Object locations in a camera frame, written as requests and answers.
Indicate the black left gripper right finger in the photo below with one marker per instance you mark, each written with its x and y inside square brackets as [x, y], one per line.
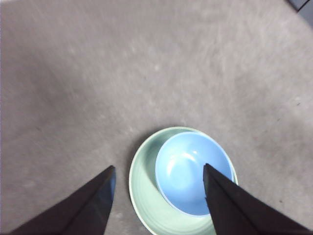
[239, 210]

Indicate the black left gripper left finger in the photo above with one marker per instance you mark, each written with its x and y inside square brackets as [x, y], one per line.
[80, 210]

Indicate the blue ribbed bowl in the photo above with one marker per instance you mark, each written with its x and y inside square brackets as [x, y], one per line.
[185, 171]

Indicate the green shallow plate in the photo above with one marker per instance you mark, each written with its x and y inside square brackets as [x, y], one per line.
[144, 191]

